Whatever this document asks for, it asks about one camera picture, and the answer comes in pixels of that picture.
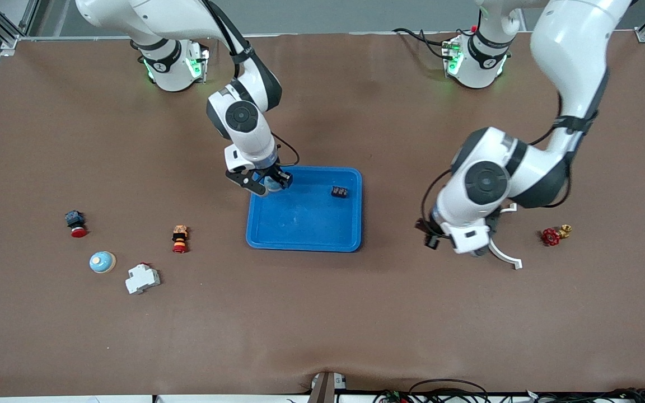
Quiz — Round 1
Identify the black cable bundle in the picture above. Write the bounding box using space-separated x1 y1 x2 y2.
373 379 645 403

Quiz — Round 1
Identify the brass valve red handwheel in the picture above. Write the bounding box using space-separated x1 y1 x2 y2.
541 224 573 247

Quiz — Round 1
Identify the orange and red push button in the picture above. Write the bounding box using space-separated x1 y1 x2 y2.
171 224 190 254

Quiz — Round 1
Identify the blue plastic tray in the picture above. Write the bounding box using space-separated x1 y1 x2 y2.
246 165 363 253

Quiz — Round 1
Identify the white semicircular bracket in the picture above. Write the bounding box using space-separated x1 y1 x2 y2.
488 203 524 270

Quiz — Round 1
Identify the white circuit breaker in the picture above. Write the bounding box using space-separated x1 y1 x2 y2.
125 262 161 296

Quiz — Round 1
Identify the black left base cable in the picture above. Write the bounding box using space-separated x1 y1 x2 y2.
392 27 449 59

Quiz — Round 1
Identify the red mushroom button black body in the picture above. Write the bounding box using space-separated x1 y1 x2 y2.
65 210 89 238

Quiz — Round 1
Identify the metal stand bracket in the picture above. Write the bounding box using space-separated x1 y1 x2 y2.
307 371 348 403

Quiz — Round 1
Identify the brown table mat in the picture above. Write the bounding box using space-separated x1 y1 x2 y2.
0 31 645 398

